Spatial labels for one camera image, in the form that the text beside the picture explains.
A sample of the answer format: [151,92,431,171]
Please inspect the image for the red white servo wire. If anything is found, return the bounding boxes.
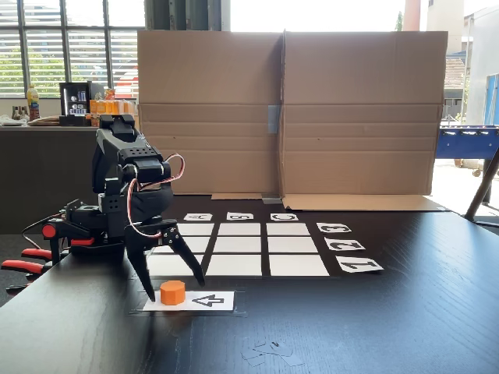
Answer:
[125,153,186,239]

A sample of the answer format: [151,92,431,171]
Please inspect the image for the paper sheet number 1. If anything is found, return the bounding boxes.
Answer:
[334,256,384,275]

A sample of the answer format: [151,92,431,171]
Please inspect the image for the black display fridge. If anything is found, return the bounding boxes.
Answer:
[58,80,104,127]

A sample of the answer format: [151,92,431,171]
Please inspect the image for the paper sheet number 2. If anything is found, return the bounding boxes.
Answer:
[324,238,367,252]

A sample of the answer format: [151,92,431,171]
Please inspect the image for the grey metal table leg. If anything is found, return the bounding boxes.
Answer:
[464,146,499,228]

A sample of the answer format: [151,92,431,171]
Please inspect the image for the blue foosball table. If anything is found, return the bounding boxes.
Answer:
[437,122,499,169]

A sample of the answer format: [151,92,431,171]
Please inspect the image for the brown cardboard box large flap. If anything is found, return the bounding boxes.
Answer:
[279,29,450,213]

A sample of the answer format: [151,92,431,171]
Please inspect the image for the brown cardboard box small flap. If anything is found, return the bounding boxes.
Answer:
[136,30,288,202]

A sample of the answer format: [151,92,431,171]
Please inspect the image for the orange juice cartons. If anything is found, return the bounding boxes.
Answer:
[88,88,138,126]

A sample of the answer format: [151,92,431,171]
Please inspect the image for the red black clamp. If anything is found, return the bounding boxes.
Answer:
[0,222,97,293]

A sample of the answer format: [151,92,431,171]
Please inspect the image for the clear tape scrap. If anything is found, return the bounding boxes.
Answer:
[240,340,306,368]

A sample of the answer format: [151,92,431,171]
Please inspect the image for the paper sheet number 3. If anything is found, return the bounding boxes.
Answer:
[316,222,349,235]

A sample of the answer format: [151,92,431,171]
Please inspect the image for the yellow drink bottle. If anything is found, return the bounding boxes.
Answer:
[26,84,41,122]

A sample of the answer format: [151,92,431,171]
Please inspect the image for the round orange token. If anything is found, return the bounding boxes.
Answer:
[160,280,186,306]

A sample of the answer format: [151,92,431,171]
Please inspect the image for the white nine-square grid sheet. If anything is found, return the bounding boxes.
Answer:
[146,221,333,279]

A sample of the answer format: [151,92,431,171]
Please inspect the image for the black power cable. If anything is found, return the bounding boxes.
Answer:
[20,212,66,251]

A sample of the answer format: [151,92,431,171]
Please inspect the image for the dark sideboard counter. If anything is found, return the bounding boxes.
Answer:
[0,124,138,235]

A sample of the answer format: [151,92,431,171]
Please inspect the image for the white arrow paper sheet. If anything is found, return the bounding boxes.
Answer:
[142,290,236,312]

